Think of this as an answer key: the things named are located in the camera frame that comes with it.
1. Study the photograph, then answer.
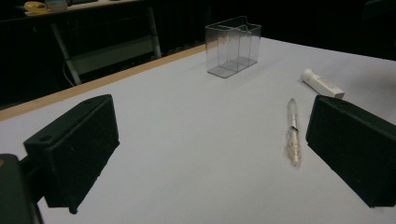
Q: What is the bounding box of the clear plastic organizer box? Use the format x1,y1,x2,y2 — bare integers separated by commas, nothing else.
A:
205,16,262,79

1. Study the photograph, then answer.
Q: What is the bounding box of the yellow coiled cable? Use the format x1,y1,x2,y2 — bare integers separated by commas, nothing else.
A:
23,0,50,14

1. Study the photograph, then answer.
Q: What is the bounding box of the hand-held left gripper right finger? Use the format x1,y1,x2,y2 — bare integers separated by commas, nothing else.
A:
305,94,396,209

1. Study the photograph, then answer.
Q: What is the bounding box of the white hanging cable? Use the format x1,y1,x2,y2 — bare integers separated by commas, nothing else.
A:
63,61,76,87

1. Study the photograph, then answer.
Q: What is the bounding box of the clear silver pen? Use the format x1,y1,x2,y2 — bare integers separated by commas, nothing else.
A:
285,98,303,166

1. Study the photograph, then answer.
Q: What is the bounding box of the white metal desk frame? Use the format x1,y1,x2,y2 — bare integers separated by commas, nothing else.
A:
50,6,163,87

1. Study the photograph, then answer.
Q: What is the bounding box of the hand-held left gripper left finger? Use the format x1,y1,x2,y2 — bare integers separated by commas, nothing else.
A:
23,93,120,215

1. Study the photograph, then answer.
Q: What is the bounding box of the white tube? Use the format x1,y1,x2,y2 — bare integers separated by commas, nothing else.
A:
300,68,346,100

